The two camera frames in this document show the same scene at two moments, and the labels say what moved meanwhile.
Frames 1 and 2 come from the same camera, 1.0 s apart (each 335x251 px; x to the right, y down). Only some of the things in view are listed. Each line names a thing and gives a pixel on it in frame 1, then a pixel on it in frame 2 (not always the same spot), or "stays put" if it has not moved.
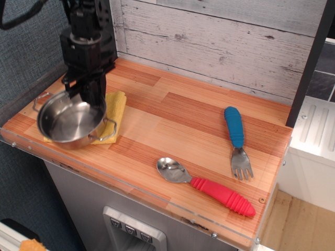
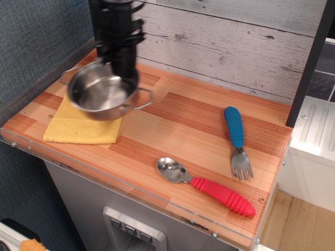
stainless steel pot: [70, 123] to [101, 94]
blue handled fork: [239, 161] stays put
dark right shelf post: [311, 62] stays put
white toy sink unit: [308, 168] stays put
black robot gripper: [86, 52] to [115, 37]
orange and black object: [14, 237] stays put
